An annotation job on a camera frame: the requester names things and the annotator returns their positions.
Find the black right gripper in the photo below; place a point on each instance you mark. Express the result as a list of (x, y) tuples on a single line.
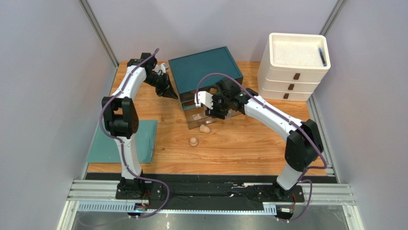
[(216, 106)]

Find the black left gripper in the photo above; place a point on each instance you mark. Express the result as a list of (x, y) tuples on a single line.
[(163, 91)]

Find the teal drawer cabinet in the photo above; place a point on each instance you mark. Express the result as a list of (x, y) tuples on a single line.
[(198, 65)]

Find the eyeshadow palette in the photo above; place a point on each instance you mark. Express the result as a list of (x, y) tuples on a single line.
[(228, 116)]

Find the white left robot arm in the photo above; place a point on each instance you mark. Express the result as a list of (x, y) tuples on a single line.
[(119, 119)]

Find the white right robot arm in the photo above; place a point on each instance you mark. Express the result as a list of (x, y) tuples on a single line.
[(302, 138)]

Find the gourd-shaped beige makeup sponge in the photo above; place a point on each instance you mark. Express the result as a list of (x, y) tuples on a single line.
[(204, 129)]

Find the round beige makeup sponge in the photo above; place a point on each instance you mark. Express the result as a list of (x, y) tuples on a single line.
[(193, 141)]

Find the white three-drawer organizer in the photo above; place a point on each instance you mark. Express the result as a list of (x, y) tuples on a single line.
[(291, 67)]

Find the blue pen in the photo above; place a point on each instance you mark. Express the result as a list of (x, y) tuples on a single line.
[(324, 63)]

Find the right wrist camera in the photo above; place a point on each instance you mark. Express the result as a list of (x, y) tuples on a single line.
[(203, 98)]

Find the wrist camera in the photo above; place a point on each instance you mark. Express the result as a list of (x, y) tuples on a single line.
[(161, 69), (203, 98)]

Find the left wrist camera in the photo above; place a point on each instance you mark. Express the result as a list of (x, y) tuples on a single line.
[(161, 69)]

